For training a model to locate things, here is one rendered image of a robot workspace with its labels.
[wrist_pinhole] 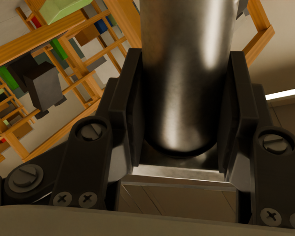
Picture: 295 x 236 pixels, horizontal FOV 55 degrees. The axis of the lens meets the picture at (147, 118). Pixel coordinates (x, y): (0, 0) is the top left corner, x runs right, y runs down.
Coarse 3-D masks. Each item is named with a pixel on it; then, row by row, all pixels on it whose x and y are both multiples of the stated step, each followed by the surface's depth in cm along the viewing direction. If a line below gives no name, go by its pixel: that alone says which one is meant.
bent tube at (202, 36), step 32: (160, 0) 8; (192, 0) 7; (224, 0) 7; (160, 32) 8; (192, 32) 8; (224, 32) 8; (160, 64) 9; (192, 64) 9; (224, 64) 9; (160, 96) 10; (192, 96) 9; (160, 128) 11; (192, 128) 10; (160, 160) 11; (192, 160) 11
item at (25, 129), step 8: (8, 112) 981; (16, 112) 998; (8, 120) 978; (16, 120) 994; (24, 128) 1008; (32, 128) 1025; (16, 136) 987; (24, 136) 1004; (8, 144) 967; (0, 152) 948
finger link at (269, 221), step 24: (264, 144) 8; (288, 144) 8; (264, 168) 7; (288, 168) 7; (240, 192) 9; (264, 192) 7; (288, 192) 7; (240, 216) 8; (264, 216) 6; (288, 216) 6
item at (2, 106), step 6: (0, 78) 917; (6, 84) 921; (0, 90) 915; (12, 96) 928; (0, 102) 903; (6, 102) 919; (12, 102) 970; (18, 102) 942; (0, 108) 911; (18, 108) 935; (24, 108) 951; (12, 114) 925; (6, 120) 914; (0, 138) 888; (0, 144) 898
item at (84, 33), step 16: (32, 16) 482; (96, 16) 529; (112, 16) 564; (80, 32) 527; (96, 32) 538; (112, 32) 553; (48, 48) 499; (112, 48) 548; (96, 64) 524; (80, 96) 537
